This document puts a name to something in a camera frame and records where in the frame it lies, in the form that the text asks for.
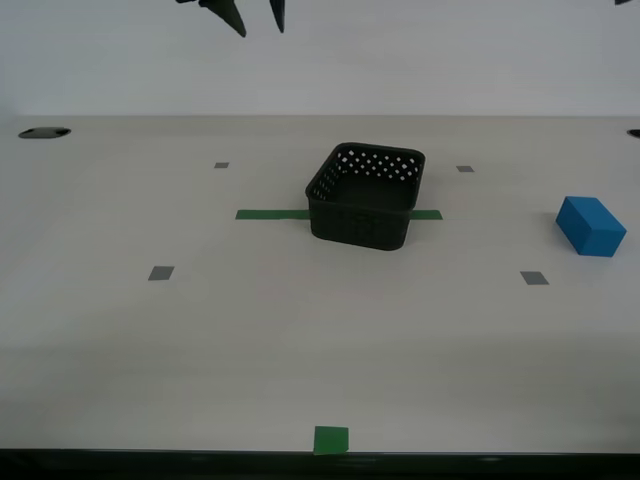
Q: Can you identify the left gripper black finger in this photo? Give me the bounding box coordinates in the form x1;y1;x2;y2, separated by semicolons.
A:
174;0;248;39
269;0;287;35

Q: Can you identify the black perforated plastic basket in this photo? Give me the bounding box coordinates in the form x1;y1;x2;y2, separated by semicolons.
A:
304;142;427;252

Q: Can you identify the green tape square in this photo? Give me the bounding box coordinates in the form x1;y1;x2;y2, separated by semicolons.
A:
313;425;350;457

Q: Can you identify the long green tape strip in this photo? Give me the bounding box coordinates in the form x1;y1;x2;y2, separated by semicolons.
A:
235;209;444;222

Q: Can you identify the blue rectangular block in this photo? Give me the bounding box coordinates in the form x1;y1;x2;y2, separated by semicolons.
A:
555;195;628;259

